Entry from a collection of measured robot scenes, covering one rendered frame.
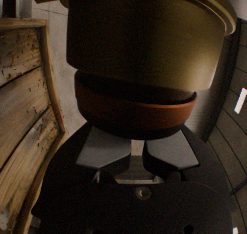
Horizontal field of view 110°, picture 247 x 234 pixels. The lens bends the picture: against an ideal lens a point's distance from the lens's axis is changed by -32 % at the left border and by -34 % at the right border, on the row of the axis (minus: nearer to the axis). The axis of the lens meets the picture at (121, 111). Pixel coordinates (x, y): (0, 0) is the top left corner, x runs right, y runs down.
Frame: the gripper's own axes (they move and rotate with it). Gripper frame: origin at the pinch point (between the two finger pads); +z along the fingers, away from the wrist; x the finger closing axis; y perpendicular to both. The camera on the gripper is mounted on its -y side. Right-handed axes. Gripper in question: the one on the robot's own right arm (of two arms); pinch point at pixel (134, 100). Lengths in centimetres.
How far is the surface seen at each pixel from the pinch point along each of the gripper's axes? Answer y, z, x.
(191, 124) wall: 507, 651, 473
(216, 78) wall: 152, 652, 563
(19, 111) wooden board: 3.8, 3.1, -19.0
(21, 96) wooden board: 1.9, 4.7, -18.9
